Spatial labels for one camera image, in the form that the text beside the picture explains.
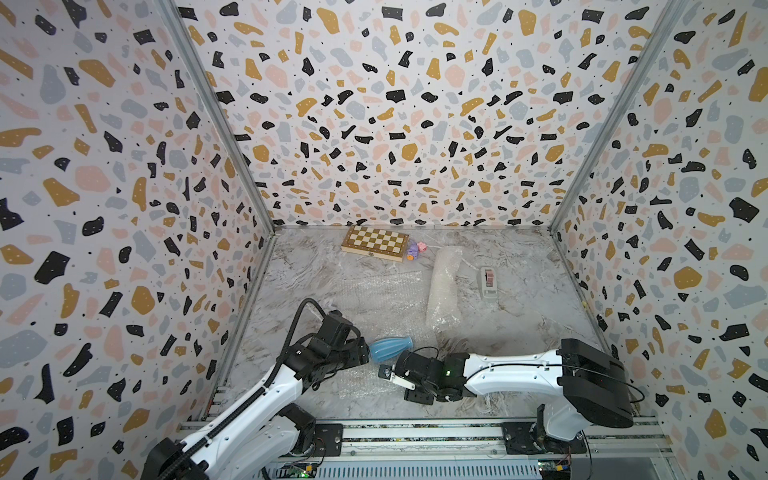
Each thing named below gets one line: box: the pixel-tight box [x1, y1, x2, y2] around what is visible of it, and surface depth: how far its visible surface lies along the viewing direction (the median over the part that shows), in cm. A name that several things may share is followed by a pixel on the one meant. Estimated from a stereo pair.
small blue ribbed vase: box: [369, 336, 413, 363], surface depth 87 cm
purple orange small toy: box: [407, 240, 419, 261], surface depth 112 cm
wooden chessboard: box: [341, 225, 411, 263], surface depth 115 cm
